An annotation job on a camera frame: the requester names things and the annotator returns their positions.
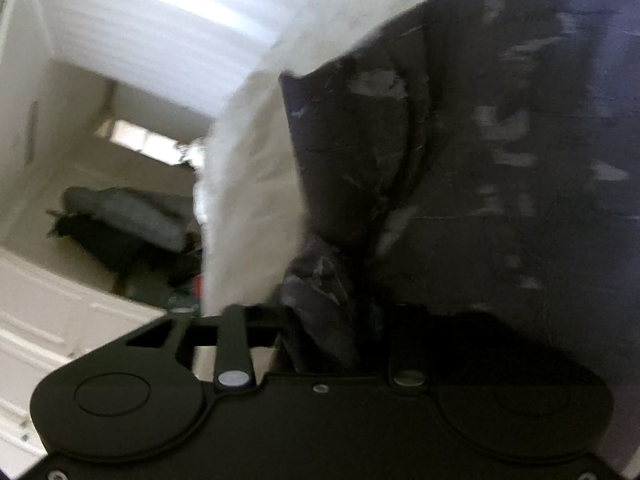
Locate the purple patterned hoodie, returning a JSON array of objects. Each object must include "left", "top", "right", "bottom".
[{"left": 277, "top": 0, "right": 640, "bottom": 411}]

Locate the white panelled cabinet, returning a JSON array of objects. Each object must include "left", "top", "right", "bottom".
[{"left": 0, "top": 246, "right": 169, "bottom": 463}]

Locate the white curtain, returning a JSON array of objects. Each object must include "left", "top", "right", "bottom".
[{"left": 34, "top": 0, "right": 353, "bottom": 122}]

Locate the pile of dark clothes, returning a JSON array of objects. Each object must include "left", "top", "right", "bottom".
[{"left": 46, "top": 185, "right": 204, "bottom": 302}]

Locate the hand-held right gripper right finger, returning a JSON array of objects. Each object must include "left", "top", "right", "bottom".
[{"left": 387, "top": 304, "right": 427, "bottom": 389}]

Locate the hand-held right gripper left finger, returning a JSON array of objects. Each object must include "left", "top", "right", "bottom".
[{"left": 124, "top": 304, "right": 287, "bottom": 392}]

